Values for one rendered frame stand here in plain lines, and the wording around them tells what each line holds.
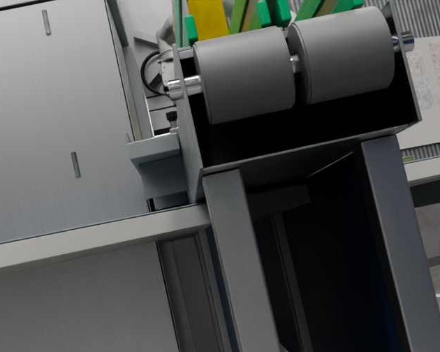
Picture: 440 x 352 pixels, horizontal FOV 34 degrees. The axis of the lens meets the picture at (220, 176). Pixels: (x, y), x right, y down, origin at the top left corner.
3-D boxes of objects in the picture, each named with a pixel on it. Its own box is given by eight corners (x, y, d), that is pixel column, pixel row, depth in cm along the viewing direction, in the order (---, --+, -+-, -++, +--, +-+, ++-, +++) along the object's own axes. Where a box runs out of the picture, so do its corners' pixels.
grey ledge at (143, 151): (158, 218, 215) (151, 181, 216) (188, 211, 215) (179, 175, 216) (137, 198, 120) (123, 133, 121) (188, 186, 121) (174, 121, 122)
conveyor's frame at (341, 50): (186, 233, 399) (181, 211, 400) (228, 224, 401) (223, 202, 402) (188, 174, 63) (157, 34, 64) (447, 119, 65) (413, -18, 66)
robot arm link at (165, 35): (193, 14, 247) (171, 8, 241) (200, 40, 244) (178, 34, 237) (167, 37, 257) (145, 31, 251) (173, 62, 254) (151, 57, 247)
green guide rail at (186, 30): (186, 208, 398) (184, 194, 399) (188, 208, 398) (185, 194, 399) (188, 40, 70) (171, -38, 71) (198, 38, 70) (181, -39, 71)
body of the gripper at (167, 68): (156, 57, 244) (163, 86, 240) (186, 52, 245) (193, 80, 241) (158, 68, 251) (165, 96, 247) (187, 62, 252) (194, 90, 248)
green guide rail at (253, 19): (200, 205, 399) (196, 191, 400) (201, 205, 399) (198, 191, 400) (262, 25, 71) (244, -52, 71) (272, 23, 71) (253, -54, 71)
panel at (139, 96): (157, 181, 306) (140, 104, 309) (164, 179, 306) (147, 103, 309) (145, 155, 216) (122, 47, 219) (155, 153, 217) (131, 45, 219)
